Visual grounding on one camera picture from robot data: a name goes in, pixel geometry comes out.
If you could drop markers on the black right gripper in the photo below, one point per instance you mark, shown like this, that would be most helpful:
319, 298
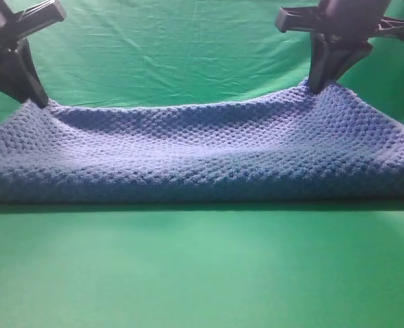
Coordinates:
347, 20

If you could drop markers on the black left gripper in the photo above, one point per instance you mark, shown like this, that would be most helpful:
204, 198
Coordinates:
18, 77

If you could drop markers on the blue waffle-weave towel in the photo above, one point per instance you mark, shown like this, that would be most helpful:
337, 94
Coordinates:
287, 145

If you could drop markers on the green backdrop cloth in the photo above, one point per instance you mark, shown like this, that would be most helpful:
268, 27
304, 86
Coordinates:
160, 53

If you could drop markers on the green table cloth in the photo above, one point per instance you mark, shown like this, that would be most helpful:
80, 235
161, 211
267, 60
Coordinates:
322, 264

